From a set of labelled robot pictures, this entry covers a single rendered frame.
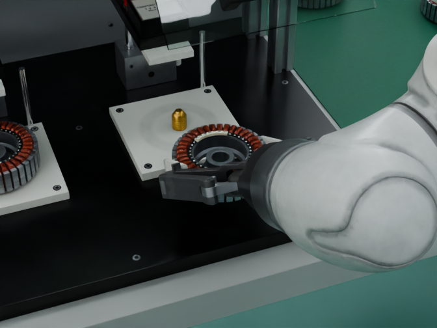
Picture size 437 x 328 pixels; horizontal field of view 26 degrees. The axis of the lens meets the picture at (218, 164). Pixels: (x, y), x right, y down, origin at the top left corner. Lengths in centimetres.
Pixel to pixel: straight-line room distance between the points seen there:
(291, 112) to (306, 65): 15
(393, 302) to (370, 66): 79
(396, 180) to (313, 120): 58
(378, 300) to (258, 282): 103
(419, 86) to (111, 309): 45
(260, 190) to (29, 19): 63
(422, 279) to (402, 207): 146
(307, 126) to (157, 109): 20
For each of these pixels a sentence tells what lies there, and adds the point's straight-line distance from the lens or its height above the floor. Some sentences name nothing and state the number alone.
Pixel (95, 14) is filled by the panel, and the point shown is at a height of 82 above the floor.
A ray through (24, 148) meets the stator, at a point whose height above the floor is 82.
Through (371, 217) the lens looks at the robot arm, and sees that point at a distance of 71.
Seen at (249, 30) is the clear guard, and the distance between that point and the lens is 101.
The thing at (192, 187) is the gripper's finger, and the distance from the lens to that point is 96.
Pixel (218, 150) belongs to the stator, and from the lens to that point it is 110.
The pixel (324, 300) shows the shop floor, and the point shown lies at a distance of 209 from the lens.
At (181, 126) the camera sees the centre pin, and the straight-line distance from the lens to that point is 124.
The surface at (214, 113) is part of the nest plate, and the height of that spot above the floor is 78.
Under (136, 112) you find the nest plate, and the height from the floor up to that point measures 78.
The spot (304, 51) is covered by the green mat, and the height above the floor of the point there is 75.
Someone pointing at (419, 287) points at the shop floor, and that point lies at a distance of 215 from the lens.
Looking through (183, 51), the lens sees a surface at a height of 88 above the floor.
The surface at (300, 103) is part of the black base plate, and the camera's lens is 131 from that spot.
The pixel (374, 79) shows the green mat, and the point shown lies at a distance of 141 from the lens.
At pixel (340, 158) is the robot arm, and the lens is 74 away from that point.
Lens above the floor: 153
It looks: 39 degrees down
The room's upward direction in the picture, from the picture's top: straight up
